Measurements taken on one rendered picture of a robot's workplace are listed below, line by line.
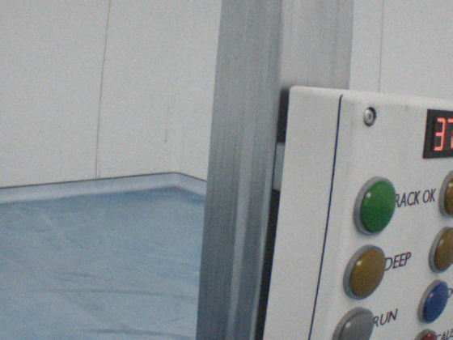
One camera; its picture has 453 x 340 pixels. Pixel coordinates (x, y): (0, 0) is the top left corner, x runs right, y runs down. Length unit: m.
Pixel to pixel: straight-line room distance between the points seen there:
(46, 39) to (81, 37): 0.29
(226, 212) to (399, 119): 0.12
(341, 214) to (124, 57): 4.43
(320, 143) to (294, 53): 0.06
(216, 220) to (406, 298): 0.13
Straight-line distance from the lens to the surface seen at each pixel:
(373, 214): 0.32
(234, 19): 0.39
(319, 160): 0.33
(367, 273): 0.33
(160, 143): 5.02
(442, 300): 0.41
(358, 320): 0.35
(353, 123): 0.31
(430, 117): 0.36
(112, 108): 4.71
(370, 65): 3.91
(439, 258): 0.39
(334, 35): 0.38
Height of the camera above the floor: 1.09
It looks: 11 degrees down
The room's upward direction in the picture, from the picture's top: 5 degrees clockwise
